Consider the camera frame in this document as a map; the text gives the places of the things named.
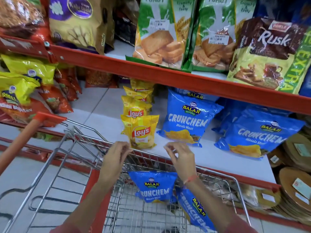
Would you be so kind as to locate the person's left hand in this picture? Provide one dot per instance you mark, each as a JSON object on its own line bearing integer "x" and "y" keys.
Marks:
{"x": 113, "y": 162}

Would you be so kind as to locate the person's right hand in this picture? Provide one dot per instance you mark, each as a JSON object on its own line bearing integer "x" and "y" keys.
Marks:
{"x": 184, "y": 162}

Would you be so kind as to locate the person's left fingers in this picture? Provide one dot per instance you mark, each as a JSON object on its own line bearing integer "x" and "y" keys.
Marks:
{"x": 124, "y": 149}

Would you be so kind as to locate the person's right thumb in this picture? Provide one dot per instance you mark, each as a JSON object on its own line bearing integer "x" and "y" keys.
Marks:
{"x": 170, "y": 154}

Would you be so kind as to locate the person's right forearm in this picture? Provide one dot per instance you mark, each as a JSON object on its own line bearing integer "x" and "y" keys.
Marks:
{"x": 213, "y": 206}

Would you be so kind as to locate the person's left forearm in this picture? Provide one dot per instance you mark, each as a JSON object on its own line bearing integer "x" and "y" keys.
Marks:
{"x": 90, "y": 203}

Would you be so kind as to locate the yellow chips packet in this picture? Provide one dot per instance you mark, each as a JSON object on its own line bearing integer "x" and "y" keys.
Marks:
{"x": 141, "y": 84}
{"x": 138, "y": 94}
{"x": 134, "y": 109}
{"x": 141, "y": 133}

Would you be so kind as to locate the orange wrist thread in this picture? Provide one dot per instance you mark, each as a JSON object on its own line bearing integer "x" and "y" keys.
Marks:
{"x": 190, "y": 179}

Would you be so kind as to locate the blue chips packet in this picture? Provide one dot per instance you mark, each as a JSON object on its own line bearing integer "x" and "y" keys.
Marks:
{"x": 194, "y": 209}
{"x": 194, "y": 95}
{"x": 230, "y": 111}
{"x": 154, "y": 188}
{"x": 257, "y": 135}
{"x": 189, "y": 118}

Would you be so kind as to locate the orange clear snack packet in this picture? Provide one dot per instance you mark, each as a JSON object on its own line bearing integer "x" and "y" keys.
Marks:
{"x": 99, "y": 78}

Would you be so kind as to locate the red metal shelf rack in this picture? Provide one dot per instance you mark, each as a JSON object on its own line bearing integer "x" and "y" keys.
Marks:
{"x": 170, "y": 78}

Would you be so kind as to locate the round brown papad pack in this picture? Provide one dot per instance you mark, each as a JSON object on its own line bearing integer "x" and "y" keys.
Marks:
{"x": 264, "y": 197}
{"x": 295, "y": 189}
{"x": 275, "y": 157}
{"x": 297, "y": 149}

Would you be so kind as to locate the green toast packet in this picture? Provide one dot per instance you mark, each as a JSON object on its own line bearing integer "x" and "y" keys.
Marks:
{"x": 213, "y": 46}
{"x": 160, "y": 38}

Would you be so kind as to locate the yellow and red snack packet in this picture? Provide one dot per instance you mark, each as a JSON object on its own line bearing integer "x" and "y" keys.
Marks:
{"x": 17, "y": 94}
{"x": 34, "y": 69}

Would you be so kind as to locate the dark clear snack packet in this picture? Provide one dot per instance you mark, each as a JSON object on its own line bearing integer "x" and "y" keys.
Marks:
{"x": 126, "y": 24}

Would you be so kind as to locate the purple and gold snack packet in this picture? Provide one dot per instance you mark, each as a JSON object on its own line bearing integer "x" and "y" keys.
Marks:
{"x": 75, "y": 21}

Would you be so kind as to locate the brown and yellow rusk packet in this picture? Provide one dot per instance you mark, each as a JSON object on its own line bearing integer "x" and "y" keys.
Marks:
{"x": 269, "y": 53}

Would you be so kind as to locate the dark blue packet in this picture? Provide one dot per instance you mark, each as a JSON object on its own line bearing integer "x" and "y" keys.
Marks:
{"x": 306, "y": 84}

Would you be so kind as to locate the red and brown snack packet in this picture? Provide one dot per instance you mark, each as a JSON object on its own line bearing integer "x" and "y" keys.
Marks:
{"x": 21, "y": 14}

